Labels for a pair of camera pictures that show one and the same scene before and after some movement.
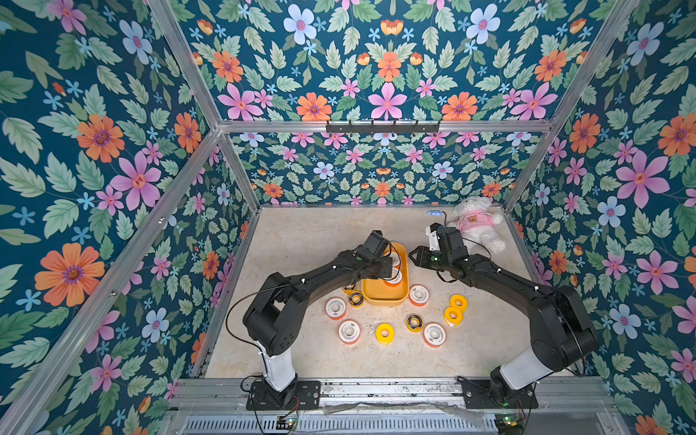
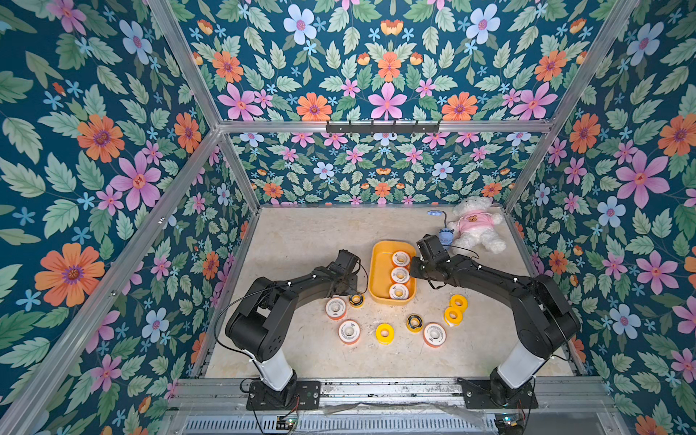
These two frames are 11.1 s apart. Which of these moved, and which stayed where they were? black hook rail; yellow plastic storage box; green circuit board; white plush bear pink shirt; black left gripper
Moved: black left gripper
Stayed: green circuit board; black hook rail; yellow plastic storage box; white plush bear pink shirt
